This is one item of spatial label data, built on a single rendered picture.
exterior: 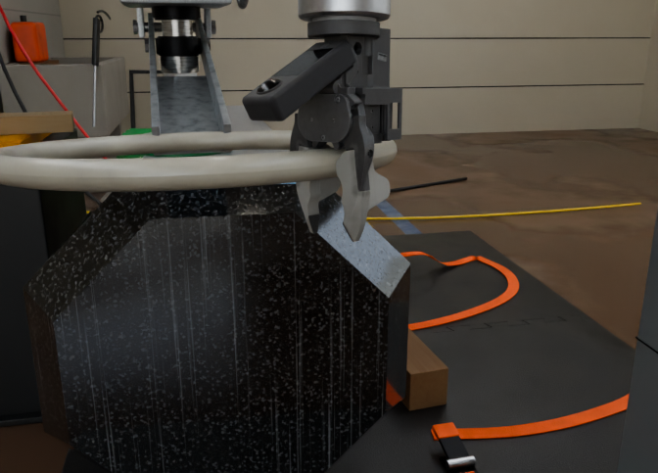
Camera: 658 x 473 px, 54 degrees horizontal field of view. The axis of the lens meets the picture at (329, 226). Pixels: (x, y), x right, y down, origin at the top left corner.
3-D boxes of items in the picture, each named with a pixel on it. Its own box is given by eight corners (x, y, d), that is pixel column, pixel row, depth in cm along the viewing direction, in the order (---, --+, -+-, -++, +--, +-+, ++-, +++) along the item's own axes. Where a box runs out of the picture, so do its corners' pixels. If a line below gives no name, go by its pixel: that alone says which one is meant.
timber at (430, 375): (446, 404, 187) (448, 367, 184) (408, 411, 184) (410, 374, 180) (404, 356, 214) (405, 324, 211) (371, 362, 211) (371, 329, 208)
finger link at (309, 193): (345, 226, 72) (359, 146, 68) (306, 235, 67) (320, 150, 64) (325, 216, 73) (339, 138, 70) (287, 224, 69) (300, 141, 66)
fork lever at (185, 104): (134, 33, 157) (132, 12, 154) (214, 33, 161) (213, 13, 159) (130, 157, 100) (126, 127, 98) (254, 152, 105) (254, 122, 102)
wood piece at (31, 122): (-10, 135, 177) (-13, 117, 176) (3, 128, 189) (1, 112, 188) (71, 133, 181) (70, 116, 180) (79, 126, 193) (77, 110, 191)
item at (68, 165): (29, 157, 98) (26, 137, 98) (338, 144, 110) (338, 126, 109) (-91, 208, 52) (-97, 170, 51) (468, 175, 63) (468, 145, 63)
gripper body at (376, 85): (403, 146, 66) (406, 24, 64) (347, 151, 60) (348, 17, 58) (349, 142, 72) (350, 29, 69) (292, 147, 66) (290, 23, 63)
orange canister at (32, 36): (8, 68, 422) (0, 15, 412) (26, 64, 469) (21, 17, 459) (43, 67, 426) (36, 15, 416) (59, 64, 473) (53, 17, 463)
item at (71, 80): (16, 200, 420) (-4, 65, 395) (57, 163, 542) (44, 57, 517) (115, 196, 431) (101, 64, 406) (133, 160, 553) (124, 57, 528)
